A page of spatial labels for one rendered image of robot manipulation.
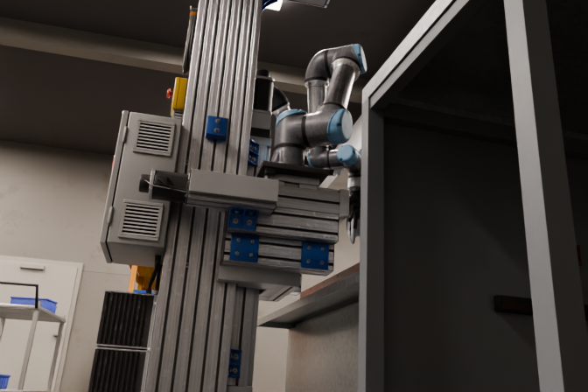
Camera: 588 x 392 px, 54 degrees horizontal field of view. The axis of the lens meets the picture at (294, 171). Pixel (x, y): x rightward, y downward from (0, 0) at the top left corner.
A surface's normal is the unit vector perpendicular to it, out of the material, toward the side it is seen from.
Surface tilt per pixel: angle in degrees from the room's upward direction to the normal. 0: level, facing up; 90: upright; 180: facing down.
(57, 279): 90
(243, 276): 90
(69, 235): 90
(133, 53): 90
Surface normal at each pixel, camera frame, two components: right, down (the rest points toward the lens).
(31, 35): 0.22, -0.34
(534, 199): -0.96, -0.15
